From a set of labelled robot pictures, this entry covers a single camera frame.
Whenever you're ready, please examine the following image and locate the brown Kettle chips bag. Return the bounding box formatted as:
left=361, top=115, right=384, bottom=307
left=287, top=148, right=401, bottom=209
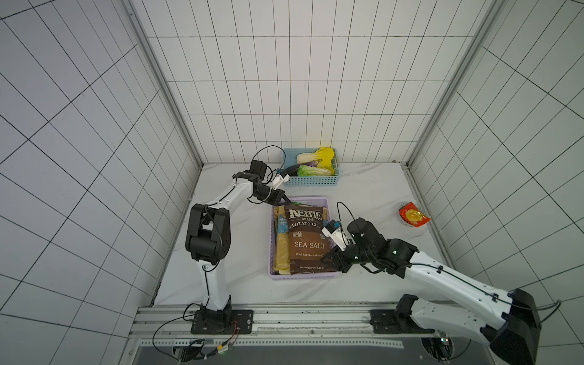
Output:
left=284, top=204, right=336, bottom=275

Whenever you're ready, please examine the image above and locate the blue kettle cooked chips bag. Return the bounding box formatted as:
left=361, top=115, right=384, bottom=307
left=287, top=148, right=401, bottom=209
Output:
left=273, top=206, right=291, bottom=275

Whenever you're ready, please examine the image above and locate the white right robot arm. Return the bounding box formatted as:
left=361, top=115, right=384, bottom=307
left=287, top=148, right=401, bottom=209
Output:
left=321, top=218, right=542, bottom=364

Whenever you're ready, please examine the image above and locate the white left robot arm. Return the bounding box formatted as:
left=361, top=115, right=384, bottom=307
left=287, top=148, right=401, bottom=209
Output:
left=185, top=160, right=290, bottom=335

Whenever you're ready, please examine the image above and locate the purple perforated basket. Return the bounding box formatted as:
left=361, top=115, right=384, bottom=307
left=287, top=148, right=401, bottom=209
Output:
left=269, top=196, right=340, bottom=281

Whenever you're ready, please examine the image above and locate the light blue perforated basket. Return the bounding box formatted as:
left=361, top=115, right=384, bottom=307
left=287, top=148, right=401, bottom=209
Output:
left=282, top=148, right=340, bottom=186

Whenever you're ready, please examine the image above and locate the toy eggplant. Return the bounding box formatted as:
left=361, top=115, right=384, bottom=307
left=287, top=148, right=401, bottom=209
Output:
left=285, top=164, right=300, bottom=176

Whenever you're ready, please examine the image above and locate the green toy napa cabbage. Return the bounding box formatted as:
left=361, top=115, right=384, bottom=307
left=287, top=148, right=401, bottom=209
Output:
left=297, top=164, right=334, bottom=177

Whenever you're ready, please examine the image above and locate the white toy cabbage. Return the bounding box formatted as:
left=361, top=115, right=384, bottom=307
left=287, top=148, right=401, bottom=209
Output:
left=297, top=153, right=322, bottom=166

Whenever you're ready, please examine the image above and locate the red snack packet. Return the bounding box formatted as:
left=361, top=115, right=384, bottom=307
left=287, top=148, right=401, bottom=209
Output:
left=398, top=202, right=431, bottom=228

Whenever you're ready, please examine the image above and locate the yellow toy cabbage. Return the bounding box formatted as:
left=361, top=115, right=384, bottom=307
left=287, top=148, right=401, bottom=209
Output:
left=313, top=147, right=335, bottom=175

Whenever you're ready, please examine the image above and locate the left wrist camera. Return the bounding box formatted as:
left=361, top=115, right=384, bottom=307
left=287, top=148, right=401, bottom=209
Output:
left=268, top=170, right=290, bottom=190

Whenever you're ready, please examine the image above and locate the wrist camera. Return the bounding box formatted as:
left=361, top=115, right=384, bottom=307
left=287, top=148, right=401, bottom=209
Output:
left=322, top=220, right=353, bottom=251
left=268, top=170, right=290, bottom=190

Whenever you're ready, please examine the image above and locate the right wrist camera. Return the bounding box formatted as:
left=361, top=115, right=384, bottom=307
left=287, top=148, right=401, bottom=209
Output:
left=322, top=220, right=353, bottom=251

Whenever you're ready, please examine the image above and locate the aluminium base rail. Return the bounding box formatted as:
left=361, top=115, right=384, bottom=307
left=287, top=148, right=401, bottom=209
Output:
left=119, top=303, right=507, bottom=365

